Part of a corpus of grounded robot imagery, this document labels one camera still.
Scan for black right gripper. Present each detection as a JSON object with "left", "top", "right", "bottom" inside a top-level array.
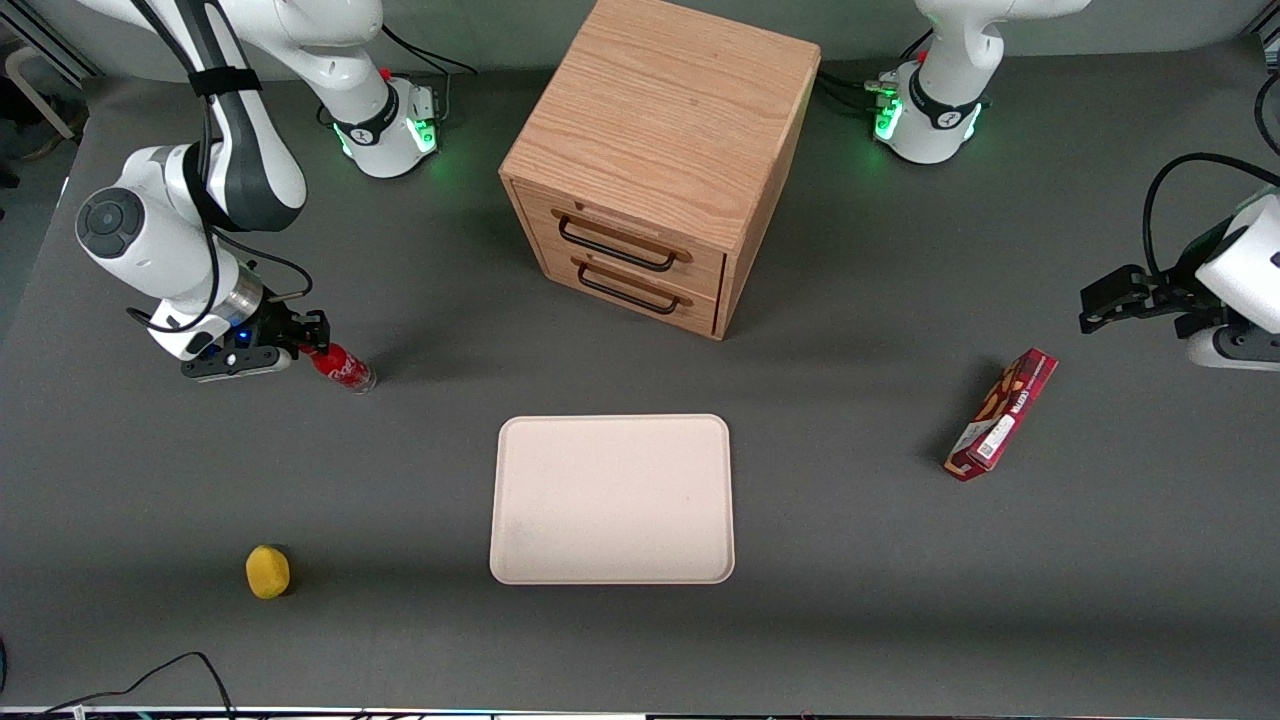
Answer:
[{"left": 232, "top": 296, "right": 330, "bottom": 351}]

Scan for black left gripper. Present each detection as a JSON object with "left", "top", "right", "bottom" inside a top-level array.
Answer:
[{"left": 1079, "top": 222, "right": 1241, "bottom": 341}]

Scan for red coke bottle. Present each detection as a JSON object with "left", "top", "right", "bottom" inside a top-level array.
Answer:
[{"left": 300, "top": 341, "right": 378, "bottom": 394}]

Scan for beige rectangular tray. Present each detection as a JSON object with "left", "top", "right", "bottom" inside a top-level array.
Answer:
[{"left": 489, "top": 414, "right": 736, "bottom": 586}]

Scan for red snack box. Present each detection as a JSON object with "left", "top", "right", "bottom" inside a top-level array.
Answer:
[{"left": 944, "top": 348, "right": 1059, "bottom": 483}]

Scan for yellow sponge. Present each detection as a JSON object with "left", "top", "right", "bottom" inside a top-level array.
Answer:
[{"left": 245, "top": 545, "right": 292, "bottom": 601}]

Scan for wooden drawer cabinet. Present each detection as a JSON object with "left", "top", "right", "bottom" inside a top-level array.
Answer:
[{"left": 499, "top": 0, "right": 822, "bottom": 342}]

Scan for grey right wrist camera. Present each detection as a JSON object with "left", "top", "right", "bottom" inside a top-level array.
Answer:
[{"left": 181, "top": 345, "right": 294, "bottom": 383}]

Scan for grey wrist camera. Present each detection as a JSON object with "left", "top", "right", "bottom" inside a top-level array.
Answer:
[
  {"left": 181, "top": 345, "right": 294, "bottom": 383},
  {"left": 1187, "top": 322, "right": 1280, "bottom": 373}
]

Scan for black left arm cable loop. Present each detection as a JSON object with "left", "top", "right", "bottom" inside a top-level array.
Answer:
[{"left": 1143, "top": 153, "right": 1280, "bottom": 281}]

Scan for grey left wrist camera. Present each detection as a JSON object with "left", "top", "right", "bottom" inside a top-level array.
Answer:
[{"left": 1187, "top": 322, "right": 1280, "bottom": 373}]

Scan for black right arm wrist cable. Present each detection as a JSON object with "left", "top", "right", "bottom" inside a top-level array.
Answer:
[{"left": 126, "top": 0, "right": 314, "bottom": 336}]

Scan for black cable at table edge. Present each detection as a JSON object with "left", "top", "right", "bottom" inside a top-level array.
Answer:
[{"left": 1254, "top": 70, "right": 1280, "bottom": 157}]

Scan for black drawer handle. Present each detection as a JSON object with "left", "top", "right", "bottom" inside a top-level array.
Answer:
[
  {"left": 577, "top": 262, "right": 682, "bottom": 316},
  {"left": 558, "top": 215, "right": 679, "bottom": 273}
]

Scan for black left arm base cables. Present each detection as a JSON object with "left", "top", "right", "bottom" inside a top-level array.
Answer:
[{"left": 815, "top": 30, "right": 936, "bottom": 116}]

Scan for thin black floor cable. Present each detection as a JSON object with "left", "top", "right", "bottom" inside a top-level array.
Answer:
[{"left": 20, "top": 652, "right": 237, "bottom": 720}]

